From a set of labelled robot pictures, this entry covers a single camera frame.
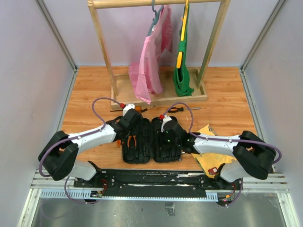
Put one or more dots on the pink garment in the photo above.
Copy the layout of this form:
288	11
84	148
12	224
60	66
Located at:
144	75

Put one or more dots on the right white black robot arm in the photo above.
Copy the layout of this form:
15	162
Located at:
252	156

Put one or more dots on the yellow cartoon cloth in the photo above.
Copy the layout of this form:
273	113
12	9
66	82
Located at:
210	162

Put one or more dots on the orange handled awl screwdriver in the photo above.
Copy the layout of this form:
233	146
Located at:
136	108

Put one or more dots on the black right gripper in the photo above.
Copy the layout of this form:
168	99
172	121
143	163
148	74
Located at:
160	138

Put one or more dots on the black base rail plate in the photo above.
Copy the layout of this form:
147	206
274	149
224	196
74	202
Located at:
140	178

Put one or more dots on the black orange handled screwdriver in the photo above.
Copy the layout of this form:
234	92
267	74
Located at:
177	109

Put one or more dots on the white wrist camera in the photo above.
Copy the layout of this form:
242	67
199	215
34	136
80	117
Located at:
127	108
165	120

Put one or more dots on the slotted aluminium cable duct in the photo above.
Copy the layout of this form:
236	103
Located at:
147	193

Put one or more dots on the orange handled needle nose pliers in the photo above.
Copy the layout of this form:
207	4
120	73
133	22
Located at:
132	142

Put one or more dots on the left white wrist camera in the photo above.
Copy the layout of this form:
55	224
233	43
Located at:
127	108

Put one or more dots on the black plastic tool case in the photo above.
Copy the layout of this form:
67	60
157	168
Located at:
148	144

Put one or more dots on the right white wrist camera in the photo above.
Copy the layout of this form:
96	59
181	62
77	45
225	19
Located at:
165	120

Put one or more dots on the green garment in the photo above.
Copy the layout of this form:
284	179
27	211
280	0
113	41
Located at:
181	77

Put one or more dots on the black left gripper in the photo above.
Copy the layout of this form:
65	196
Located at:
134	132

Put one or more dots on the small orange black screwdriver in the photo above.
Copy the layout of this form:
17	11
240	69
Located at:
146	109

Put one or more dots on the teal clothes hanger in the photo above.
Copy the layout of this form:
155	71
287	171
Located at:
156	18

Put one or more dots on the yellow clothes hanger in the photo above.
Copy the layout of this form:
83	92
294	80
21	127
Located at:
182	36

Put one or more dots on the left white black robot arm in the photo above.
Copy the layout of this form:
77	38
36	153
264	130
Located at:
58	159

